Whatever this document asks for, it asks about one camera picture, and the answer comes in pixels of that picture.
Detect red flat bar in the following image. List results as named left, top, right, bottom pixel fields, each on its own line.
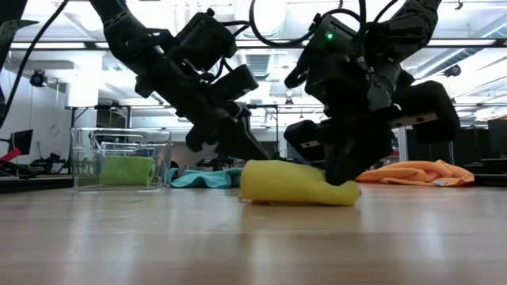
left=0, top=147, right=24, bottom=163

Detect yellow microfiber towel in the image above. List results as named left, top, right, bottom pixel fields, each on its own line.
left=239, top=159, right=362, bottom=207

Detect black ceiling camera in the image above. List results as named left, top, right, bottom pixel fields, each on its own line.
left=29, top=70, right=48, bottom=88
left=443, top=63, right=463, bottom=78

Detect dark partition panels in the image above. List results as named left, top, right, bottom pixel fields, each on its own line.
left=398, top=126, right=489, bottom=169

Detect clear plastic basket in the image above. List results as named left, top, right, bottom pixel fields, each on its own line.
left=70, top=127, right=173, bottom=193

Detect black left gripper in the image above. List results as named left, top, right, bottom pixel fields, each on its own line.
left=136, top=59, right=271, bottom=161

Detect blue microfiber towel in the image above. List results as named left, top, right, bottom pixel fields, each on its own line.
left=168, top=167, right=243, bottom=189

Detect green microfiber towel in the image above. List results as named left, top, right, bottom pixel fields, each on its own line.
left=98, top=155, right=157, bottom=187

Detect orange microfiber towel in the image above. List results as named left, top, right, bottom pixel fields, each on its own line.
left=355, top=159, right=475, bottom=188

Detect black table frame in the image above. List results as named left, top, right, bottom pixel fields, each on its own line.
left=65, top=104, right=132, bottom=130

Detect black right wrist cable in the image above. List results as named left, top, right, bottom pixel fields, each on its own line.
left=248, top=0, right=318, bottom=48

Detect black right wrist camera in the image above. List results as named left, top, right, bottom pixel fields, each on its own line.
left=368, top=59, right=401, bottom=114

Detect black office desk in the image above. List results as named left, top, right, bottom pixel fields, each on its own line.
left=455, top=157, right=507, bottom=175

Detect dark monitor screen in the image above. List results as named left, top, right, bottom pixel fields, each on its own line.
left=486, top=117, right=507, bottom=158

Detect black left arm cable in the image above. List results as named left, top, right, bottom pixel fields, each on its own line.
left=0, top=0, right=71, bottom=127

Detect dark robot rig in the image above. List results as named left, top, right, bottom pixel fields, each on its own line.
left=196, top=156, right=235, bottom=172

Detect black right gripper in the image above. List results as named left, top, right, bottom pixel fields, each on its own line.
left=283, top=80, right=461, bottom=186

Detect thin black gantry frame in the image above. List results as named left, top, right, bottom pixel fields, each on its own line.
left=245, top=103, right=280, bottom=159

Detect black folded stand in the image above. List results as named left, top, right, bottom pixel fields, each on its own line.
left=0, top=159, right=37, bottom=179

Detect small dark monitor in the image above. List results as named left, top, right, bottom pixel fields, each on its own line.
left=7, top=129, right=35, bottom=156

